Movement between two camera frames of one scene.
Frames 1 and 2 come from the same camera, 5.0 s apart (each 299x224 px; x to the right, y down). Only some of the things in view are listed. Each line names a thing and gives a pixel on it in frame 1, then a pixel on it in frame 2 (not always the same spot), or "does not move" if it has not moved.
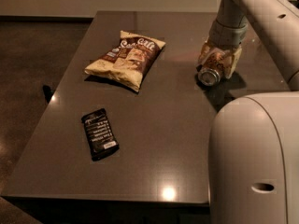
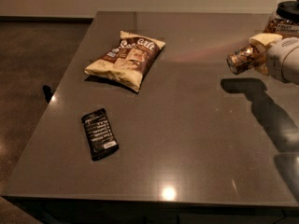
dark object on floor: [48, 92] does not move
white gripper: [224, 35] → [282, 60]
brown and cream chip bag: [129, 63] does not move
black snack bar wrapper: [100, 134] does not move
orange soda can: [208, 73] → [246, 58]
